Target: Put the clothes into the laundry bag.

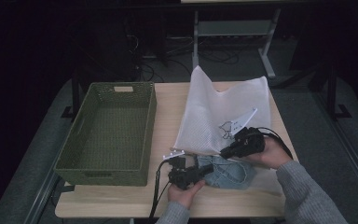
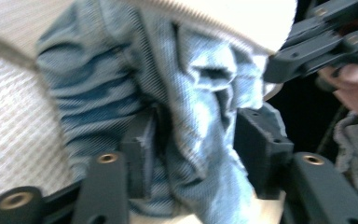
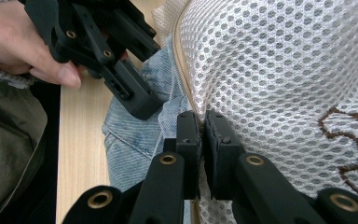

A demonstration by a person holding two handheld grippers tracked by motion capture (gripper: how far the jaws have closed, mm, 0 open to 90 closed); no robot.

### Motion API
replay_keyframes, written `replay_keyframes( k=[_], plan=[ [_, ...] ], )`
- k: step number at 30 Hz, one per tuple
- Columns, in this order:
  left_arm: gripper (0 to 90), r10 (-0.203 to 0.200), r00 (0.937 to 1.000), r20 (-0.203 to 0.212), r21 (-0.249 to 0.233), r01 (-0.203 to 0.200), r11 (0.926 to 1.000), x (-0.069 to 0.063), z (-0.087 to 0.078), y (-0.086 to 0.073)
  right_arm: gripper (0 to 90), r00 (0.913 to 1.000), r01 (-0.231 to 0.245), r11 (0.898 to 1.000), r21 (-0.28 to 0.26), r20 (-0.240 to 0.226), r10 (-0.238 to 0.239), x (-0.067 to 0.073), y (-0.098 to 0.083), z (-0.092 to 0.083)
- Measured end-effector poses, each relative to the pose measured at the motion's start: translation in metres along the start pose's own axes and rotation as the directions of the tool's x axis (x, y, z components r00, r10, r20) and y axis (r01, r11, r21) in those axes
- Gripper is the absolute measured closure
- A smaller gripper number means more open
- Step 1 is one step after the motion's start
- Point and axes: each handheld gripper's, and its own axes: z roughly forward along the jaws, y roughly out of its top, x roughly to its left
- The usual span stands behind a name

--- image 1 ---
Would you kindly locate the person's right hand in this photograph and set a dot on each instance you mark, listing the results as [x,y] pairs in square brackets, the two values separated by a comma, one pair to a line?
[273,155]

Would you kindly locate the aluminium floor rail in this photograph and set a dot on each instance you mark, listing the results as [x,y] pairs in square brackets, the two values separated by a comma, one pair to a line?
[42,196]
[347,146]

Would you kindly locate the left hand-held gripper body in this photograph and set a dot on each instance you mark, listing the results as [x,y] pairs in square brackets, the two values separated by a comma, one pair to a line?
[180,175]

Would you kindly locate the person's left hand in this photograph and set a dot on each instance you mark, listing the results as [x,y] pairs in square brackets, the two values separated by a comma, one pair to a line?
[183,196]

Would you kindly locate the white mesh laundry bag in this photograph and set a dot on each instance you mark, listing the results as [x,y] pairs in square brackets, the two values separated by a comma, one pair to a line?
[208,109]

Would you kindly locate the white-framed desk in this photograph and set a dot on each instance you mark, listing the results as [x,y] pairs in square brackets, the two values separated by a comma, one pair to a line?
[230,28]

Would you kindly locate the green woven basket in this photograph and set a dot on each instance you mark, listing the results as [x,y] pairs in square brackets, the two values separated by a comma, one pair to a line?
[112,133]

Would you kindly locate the light blue denim garment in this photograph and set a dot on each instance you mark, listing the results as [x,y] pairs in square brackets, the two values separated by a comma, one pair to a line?
[230,177]

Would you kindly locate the black metal stand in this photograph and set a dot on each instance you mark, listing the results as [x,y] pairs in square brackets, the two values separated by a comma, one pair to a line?
[332,93]
[75,93]

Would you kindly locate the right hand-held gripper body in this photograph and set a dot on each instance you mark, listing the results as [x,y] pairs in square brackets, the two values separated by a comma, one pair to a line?
[250,141]

